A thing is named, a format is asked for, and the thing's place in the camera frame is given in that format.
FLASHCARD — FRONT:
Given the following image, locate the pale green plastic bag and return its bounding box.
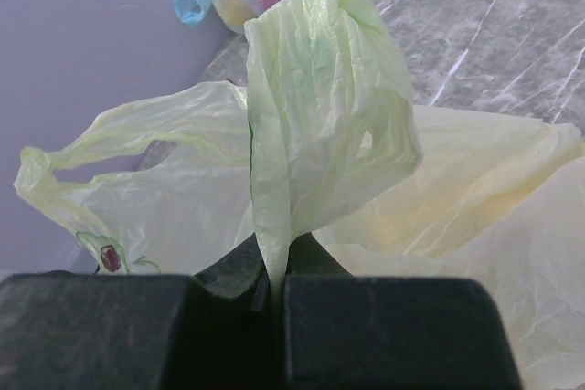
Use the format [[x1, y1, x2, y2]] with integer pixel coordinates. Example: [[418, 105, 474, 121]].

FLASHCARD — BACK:
[[15, 0, 584, 389]]

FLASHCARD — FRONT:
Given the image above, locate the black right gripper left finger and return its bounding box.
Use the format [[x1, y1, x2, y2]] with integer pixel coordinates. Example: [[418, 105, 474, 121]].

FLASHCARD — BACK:
[[1, 237, 277, 389]]

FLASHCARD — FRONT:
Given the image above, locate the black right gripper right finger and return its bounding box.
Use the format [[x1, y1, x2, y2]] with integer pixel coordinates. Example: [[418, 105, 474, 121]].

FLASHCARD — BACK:
[[282, 234, 521, 389]]

